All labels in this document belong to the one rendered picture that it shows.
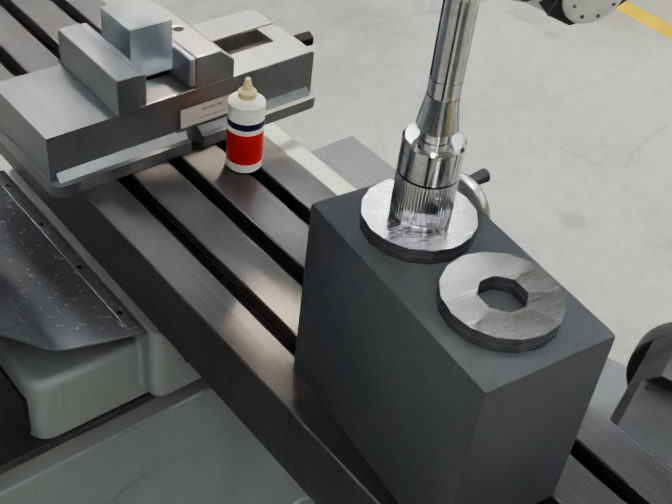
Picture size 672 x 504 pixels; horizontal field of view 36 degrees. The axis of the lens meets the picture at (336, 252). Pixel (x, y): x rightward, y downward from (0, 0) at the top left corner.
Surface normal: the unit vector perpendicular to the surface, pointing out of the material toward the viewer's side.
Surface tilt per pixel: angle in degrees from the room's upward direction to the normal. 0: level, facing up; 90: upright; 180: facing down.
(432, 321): 0
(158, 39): 90
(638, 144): 0
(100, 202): 0
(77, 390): 90
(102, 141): 90
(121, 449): 90
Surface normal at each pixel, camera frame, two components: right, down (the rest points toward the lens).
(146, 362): -0.77, 0.35
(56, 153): 0.64, 0.54
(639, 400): 0.10, -0.76
